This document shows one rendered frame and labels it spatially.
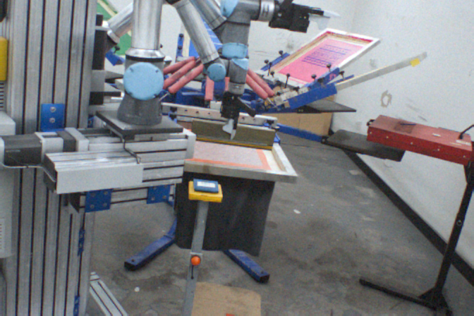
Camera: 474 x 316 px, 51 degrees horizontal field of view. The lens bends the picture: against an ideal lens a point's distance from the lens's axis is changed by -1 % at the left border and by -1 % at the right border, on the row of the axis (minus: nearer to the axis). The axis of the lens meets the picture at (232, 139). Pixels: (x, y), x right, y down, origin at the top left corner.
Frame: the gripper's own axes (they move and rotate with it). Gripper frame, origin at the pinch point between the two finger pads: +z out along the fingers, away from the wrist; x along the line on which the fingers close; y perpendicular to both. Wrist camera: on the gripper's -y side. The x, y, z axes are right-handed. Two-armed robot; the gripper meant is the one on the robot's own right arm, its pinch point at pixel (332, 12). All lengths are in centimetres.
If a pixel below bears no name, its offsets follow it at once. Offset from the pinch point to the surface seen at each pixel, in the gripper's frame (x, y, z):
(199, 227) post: -25, 92, -27
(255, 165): -60, 77, 4
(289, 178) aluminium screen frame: -40, 75, 14
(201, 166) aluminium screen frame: -45, 73, -25
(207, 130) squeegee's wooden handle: -59, 62, -22
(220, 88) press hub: -180, 70, 10
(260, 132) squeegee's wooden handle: -56, 60, 2
